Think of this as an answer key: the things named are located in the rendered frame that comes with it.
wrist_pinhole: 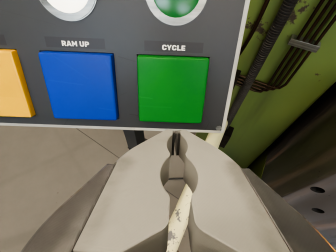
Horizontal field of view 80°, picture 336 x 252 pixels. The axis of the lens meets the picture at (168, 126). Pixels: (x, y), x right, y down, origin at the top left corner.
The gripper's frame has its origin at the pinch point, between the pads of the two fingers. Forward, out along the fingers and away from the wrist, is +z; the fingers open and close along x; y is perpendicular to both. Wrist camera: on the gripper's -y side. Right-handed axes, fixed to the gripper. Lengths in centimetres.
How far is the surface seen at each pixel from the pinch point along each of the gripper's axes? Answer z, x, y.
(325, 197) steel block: 19.7, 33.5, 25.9
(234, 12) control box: 11.1, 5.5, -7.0
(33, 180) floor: 76, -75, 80
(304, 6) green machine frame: 30.7, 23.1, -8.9
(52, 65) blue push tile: 10.3, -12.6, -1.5
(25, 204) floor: 65, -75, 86
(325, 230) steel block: 24, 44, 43
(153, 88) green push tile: 10.3, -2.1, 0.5
